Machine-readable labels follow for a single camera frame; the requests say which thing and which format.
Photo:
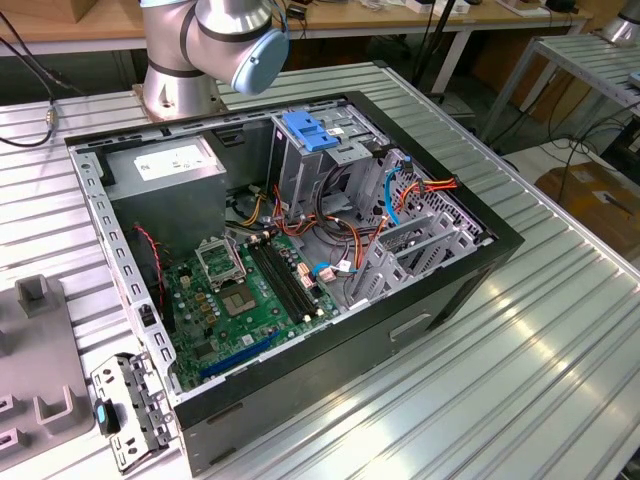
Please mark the wooden desk white frame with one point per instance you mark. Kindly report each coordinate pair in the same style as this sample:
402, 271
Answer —
380, 17

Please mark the metal slat side table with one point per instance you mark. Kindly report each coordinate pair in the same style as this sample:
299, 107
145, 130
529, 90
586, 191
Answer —
585, 60

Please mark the small black case switch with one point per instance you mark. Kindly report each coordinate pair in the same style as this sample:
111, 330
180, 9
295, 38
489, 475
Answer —
148, 316

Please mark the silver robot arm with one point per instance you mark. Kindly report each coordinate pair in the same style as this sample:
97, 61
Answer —
170, 75

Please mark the green motherboard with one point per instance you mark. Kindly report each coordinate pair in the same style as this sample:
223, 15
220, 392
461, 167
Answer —
265, 327

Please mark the metal slot cover bracket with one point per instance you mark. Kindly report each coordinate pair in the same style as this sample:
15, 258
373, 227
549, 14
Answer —
112, 380

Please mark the black square chipset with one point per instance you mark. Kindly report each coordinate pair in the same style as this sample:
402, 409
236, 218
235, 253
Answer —
201, 350

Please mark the metal disk bay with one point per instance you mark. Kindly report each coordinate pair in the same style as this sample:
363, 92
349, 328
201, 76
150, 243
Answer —
385, 265

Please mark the cardboard box with label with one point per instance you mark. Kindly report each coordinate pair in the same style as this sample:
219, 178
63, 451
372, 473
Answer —
585, 200

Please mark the CPU socket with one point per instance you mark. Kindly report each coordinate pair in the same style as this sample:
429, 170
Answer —
239, 302

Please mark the black RAM slot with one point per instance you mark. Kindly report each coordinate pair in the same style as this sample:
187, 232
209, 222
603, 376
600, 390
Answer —
274, 280
294, 280
281, 280
287, 280

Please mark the grey power supply box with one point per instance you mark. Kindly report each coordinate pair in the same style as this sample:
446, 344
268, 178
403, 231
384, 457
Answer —
170, 210

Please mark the blue plastic drive latch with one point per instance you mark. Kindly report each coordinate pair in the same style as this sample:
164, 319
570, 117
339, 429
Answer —
310, 132

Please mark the blue expansion slot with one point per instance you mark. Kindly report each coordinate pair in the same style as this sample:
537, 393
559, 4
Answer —
240, 354

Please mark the grey parts rack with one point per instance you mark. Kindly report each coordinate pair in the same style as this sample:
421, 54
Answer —
40, 350

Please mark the metal optical drive cage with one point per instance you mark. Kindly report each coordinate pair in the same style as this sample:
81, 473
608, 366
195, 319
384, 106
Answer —
295, 175

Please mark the black case fan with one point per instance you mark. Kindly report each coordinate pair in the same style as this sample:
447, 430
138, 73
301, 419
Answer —
150, 270

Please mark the black open PC case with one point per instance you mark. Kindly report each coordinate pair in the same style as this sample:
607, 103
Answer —
350, 360

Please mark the black latch with teal tab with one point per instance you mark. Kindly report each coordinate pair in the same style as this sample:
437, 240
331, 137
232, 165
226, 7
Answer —
112, 417

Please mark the black tripod stand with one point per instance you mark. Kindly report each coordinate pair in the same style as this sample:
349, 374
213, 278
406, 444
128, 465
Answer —
436, 35

